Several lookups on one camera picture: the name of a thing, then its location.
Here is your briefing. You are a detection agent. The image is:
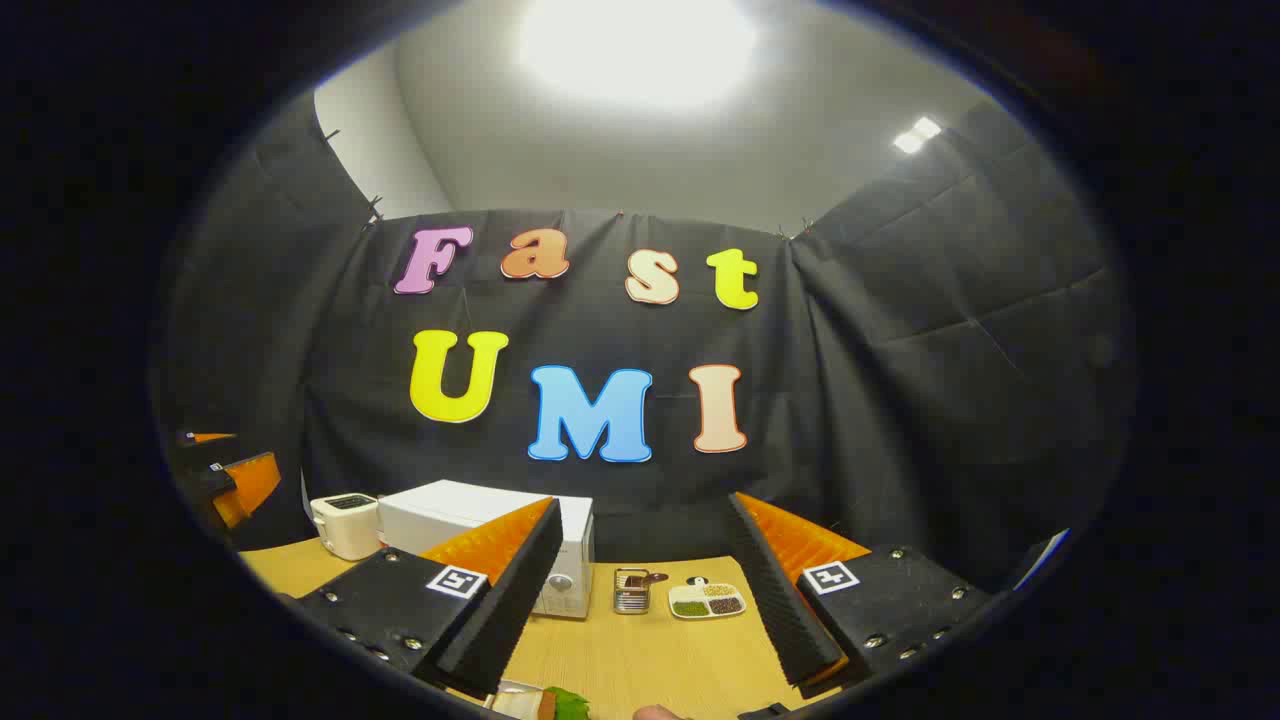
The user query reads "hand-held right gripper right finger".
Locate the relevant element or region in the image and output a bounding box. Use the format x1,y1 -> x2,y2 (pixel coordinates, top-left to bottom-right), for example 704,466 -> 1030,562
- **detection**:
727,492 -> 991,691

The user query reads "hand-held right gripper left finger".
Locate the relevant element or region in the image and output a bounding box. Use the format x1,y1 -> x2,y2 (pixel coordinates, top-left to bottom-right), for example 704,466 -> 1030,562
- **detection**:
275,497 -> 564,699

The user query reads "white microwave oven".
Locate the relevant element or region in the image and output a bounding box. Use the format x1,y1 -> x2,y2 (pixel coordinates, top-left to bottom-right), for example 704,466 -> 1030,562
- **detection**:
377,480 -> 596,619

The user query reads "lettuce sandwich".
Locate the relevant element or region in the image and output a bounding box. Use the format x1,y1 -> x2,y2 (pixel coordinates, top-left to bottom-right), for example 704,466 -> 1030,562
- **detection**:
535,686 -> 591,720

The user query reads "white divided dish with beans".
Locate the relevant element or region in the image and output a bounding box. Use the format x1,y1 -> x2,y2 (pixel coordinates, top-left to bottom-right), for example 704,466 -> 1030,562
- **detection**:
668,583 -> 747,620

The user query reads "white toaster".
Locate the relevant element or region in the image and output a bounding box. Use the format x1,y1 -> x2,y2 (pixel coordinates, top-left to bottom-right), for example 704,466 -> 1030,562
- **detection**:
310,493 -> 383,561

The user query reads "white plate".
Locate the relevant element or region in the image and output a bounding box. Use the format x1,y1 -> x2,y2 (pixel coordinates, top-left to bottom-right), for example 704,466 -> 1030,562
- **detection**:
485,680 -> 546,719

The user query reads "small ceiling light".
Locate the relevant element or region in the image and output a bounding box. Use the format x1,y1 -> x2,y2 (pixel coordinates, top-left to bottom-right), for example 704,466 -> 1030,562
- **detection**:
892,116 -> 943,155

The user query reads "large ceiling light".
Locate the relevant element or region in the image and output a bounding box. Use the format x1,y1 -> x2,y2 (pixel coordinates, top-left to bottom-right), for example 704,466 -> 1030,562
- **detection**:
518,0 -> 761,111

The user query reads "metal wire utensil holder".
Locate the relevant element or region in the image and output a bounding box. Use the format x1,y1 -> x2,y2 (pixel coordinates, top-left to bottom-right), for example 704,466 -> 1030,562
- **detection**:
612,567 -> 653,615

